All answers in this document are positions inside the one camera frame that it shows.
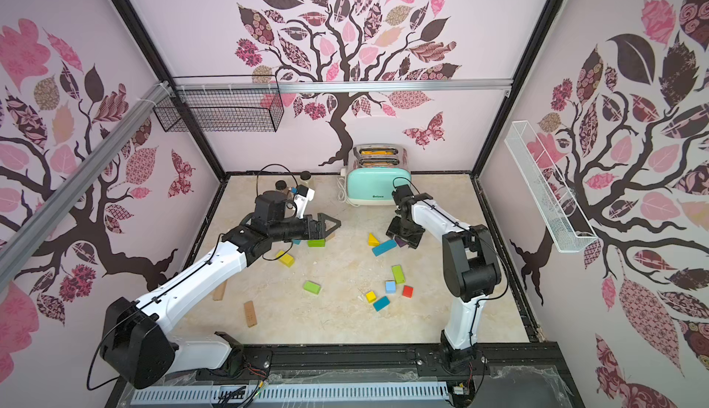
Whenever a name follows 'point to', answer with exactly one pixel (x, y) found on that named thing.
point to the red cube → (408, 291)
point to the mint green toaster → (372, 170)
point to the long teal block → (384, 247)
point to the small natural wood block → (331, 236)
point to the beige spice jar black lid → (306, 174)
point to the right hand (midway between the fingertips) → (399, 241)
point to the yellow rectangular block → (285, 258)
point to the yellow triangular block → (373, 241)
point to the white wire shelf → (567, 222)
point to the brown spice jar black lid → (281, 185)
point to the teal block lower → (381, 304)
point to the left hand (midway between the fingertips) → (329, 229)
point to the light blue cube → (390, 287)
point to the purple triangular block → (401, 243)
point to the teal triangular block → (296, 241)
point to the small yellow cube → (371, 296)
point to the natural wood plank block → (250, 313)
